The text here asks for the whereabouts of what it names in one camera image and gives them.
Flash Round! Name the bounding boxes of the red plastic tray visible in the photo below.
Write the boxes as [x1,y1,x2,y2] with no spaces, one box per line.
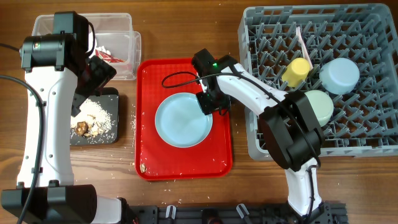
[134,58,233,181]

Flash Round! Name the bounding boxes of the clear plastic bin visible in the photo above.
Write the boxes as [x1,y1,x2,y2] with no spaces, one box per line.
[32,13,141,80]

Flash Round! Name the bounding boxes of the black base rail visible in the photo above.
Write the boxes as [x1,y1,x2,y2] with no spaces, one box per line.
[131,202,349,224]

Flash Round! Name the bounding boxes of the white plastic fork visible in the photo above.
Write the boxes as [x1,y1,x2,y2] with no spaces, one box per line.
[295,26,311,63]

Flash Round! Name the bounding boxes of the black rectangular tray bin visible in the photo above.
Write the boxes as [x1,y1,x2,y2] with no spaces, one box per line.
[70,87,119,146]

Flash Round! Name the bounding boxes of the yellow plastic cup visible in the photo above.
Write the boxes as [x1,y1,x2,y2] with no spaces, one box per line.
[282,58,311,88]

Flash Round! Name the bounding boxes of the mint green bowl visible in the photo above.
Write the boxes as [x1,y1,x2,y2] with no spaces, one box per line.
[305,90,334,127]

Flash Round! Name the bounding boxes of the red ketchup packet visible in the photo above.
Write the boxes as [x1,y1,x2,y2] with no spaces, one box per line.
[95,50,124,63]

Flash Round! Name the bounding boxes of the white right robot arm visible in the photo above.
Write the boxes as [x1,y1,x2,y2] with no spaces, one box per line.
[192,50,325,222]

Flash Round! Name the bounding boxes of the grey-blue dishwasher rack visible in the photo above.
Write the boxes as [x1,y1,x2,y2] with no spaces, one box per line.
[238,4,397,157]

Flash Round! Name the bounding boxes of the white crumpled paper in bin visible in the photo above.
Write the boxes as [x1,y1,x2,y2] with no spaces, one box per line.
[88,32,111,58]

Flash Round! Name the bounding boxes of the light blue small saucer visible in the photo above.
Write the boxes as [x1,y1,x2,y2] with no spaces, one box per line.
[319,58,360,95]

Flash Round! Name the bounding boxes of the light blue dinner plate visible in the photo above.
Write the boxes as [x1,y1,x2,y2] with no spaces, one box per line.
[155,92,213,148]

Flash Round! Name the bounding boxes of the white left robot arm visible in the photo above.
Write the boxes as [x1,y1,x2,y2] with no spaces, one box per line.
[1,31,134,223]

